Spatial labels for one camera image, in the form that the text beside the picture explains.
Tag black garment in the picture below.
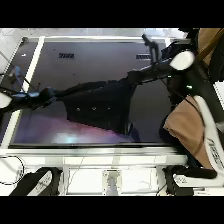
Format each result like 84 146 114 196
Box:
54 78 142 142

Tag tan garment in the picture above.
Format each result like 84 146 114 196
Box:
162 95 214 170

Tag brown garment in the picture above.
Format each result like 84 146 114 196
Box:
197 28 224 66

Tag black cable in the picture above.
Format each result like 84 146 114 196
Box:
0 154 27 186

